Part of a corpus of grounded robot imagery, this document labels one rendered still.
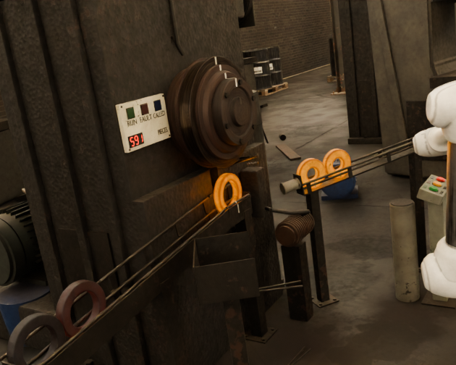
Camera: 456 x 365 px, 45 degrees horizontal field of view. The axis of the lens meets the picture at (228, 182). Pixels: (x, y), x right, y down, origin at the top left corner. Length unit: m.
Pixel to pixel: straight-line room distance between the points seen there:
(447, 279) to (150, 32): 1.42
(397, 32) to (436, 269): 3.13
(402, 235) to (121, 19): 1.65
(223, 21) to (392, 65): 2.43
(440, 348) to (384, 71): 2.86
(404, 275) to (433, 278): 0.94
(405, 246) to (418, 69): 2.23
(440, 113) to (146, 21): 1.17
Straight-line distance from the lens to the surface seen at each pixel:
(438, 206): 2.77
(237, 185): 2.46
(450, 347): 2.64
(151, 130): 2.17
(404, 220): 2.79
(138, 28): 2.20
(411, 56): 4.79
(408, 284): 2.92
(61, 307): 1.77
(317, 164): 2.75
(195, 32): 2.48
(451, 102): 1.68
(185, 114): 2.17
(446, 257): 1.94
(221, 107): 2.18
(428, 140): 2.21
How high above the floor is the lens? 1.42
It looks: 15 degrees down
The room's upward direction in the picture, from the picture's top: 8 degrees counter-clockwise
